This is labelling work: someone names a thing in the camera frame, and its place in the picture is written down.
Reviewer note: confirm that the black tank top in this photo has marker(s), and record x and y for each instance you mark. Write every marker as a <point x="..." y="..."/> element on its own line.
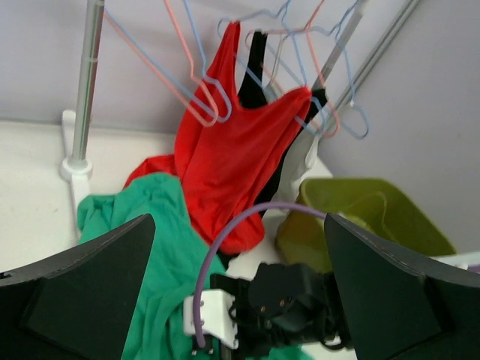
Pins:
<point x="251" y="96"/>

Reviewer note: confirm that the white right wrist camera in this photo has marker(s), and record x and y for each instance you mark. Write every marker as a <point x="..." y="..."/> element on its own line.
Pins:
<point x="216" y="313"/>

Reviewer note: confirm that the white tank top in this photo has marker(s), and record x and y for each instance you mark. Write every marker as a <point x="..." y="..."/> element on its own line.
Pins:
<point x="300" y="156"/>

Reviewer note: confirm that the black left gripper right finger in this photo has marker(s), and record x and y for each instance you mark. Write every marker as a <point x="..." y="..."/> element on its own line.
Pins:
<point x="400" y="304"/>

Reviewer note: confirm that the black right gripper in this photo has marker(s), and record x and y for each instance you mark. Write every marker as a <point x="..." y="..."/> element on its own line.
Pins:
<point x="284" y="306"/>

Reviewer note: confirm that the olive green plastic basket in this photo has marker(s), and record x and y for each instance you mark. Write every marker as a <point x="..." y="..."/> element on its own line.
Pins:
<point x="372" y="203"/>

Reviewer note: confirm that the green tank top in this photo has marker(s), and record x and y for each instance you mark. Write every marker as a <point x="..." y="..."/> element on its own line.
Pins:
<point x="178" y="251"/>

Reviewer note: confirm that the metal clothes rack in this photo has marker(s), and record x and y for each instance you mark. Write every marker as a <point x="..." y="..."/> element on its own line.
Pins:
<point x="76" y="169"/>

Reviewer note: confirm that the red tank top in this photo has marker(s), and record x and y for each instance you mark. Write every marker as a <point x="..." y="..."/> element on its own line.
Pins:
<point x="223" y="168"/>

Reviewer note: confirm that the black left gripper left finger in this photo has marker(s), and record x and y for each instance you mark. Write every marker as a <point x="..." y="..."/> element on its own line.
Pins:
<point x="79" y="303"/>

